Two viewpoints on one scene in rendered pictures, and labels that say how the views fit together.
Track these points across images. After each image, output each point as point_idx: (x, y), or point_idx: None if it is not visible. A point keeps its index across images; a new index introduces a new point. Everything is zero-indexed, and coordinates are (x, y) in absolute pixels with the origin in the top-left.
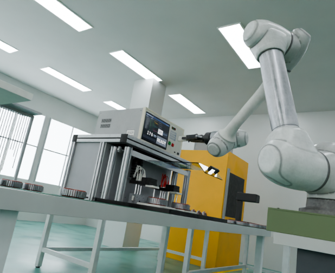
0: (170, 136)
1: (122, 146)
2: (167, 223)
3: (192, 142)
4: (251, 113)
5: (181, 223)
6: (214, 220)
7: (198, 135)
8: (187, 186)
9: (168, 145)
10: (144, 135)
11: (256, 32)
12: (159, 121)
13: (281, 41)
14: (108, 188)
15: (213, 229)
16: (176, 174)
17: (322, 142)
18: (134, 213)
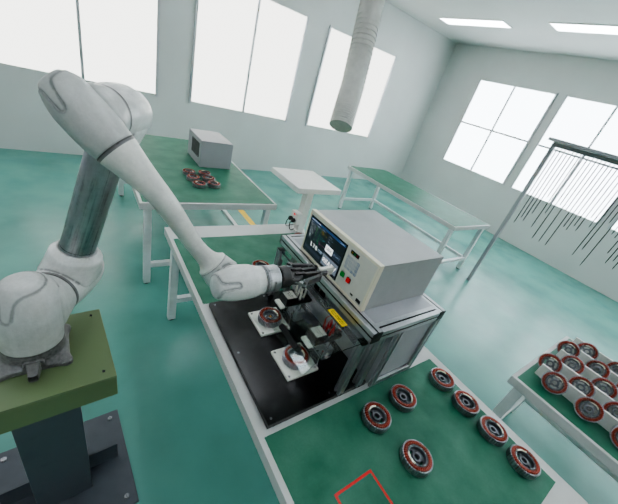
0: (346, 265)
1: None
2: (195, 305)
3: (318, 281)
4: (176, 235)
5: (202, 320)
6: (247, 386)
7: (296, 267)
8: (349, 361)
9: (339, 277)
10: (306, 244)
11: None
12: (328, 233)
13: None
14: None
15: (227, 379)
16: (376, 343)
17: (31, 271)
18: (184, 275)
